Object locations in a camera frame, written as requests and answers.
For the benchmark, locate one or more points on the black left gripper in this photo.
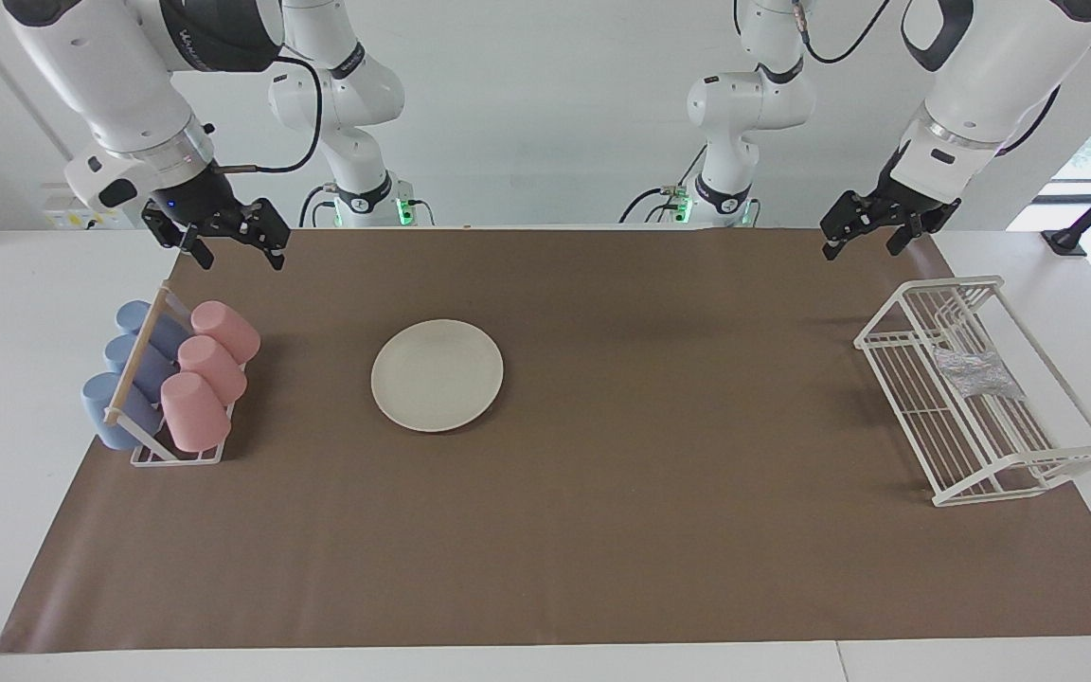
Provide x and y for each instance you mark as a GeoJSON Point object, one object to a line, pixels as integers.
{"type": "Point", "coordinates": [886, 206]}

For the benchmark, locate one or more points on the wooden cup rack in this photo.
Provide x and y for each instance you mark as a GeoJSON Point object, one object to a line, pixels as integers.
{"type": "Point", "coordinates": [136, 365]}

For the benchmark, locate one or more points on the white wall outlet box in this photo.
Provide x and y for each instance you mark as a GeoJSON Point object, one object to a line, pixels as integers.
{"type": "Point", "coordinates": [67, 216]}

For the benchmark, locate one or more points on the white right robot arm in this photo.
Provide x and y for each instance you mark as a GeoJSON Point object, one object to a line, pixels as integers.
{"type": "Point", "coordinates": [110, 76]}

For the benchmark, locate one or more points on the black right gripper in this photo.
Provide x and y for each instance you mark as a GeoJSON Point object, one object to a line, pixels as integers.
{"type": "Point", "coordinates": [200, 204]}

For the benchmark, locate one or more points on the blue cup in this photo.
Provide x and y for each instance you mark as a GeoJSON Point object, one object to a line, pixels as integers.
{"type": "Point", "coordinates": [108, 412]}
{"type": "Point", "coordinates": [152, 367]}
{"type": "Point", "coordinates": [167, 332]}

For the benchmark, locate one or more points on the pink cup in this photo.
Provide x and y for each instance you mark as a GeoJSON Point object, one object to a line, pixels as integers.
{"type": "Point", "coordinates": [214, 367]}
{"type": "Point", "coordinates": [195, 412]}
{"type": "Point", "coordinates": [226, 329]}

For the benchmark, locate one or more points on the silver mesh sponge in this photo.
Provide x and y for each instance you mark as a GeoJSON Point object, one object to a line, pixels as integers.
{"type": "Point", "coordinates": [976, 372]}

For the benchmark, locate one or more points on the cream round plate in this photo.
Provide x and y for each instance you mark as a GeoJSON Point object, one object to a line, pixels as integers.
{"type": "Point", "coordinates": [437, 376]}

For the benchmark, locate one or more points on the brown table mat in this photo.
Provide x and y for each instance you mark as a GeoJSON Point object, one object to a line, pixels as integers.
{"type": "Point", "coordinates": [602, 530]}

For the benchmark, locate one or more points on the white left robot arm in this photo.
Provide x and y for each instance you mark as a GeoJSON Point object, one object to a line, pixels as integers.
{"type": "Point", "coordinates": [991, 85]}

